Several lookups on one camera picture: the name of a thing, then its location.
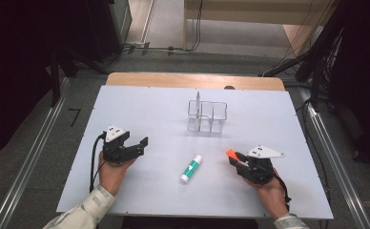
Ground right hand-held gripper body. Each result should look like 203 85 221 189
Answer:
236 145 286 186

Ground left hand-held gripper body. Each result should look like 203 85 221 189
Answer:
101 125 132 166

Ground orange highlighter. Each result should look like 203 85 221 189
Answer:
225 148 240 161

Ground green and white glue stick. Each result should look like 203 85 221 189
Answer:
179 154 203 184

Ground clear plastic organizer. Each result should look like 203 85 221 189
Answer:
187 99 229 134

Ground silver pen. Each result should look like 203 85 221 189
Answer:
195 91 202 119

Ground person's left hand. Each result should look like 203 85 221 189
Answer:
97 151 138 197

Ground person's right hand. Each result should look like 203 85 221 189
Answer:
242 168 290 220

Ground white board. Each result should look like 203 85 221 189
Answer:
56 85 335 220

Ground black metal stand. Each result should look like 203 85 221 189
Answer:
258 47 328 111
48 47 109 108

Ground dark cabinet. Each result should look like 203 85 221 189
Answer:
87 0 134 62

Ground dark curtain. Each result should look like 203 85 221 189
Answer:
0 0 91 164
329 0 370 171

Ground beige wooden furniture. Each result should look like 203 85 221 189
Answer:
182 0 337 51

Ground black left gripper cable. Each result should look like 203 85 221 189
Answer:
89 133 109 194

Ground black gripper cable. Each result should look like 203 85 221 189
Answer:
89 133 109 194
270 173 293 212

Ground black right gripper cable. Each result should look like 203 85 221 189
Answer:
270 173 293 212

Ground metal floor rail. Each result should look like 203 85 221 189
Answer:
0 77 71 229
298 87 370 229

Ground floor cable with plugs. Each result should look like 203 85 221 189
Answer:
122 41 187 55

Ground black hanging cables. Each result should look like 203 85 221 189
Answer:
190 0 204 52

